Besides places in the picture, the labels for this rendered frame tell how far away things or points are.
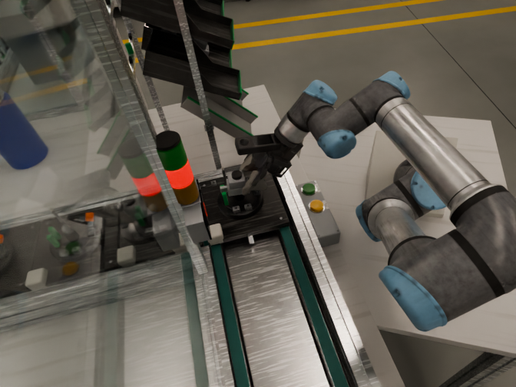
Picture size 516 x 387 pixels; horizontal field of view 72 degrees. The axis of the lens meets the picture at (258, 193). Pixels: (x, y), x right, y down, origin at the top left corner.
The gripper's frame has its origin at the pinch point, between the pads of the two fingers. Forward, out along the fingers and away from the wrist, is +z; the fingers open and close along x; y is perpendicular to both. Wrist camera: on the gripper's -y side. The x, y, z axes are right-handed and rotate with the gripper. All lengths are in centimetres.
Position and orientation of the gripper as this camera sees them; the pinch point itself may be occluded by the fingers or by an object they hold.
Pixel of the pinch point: (240, 183)
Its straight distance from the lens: 102.0
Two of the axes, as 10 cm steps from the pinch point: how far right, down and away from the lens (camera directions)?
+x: -2.3, -7.3, 6.4
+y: 8.0, 2.3, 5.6
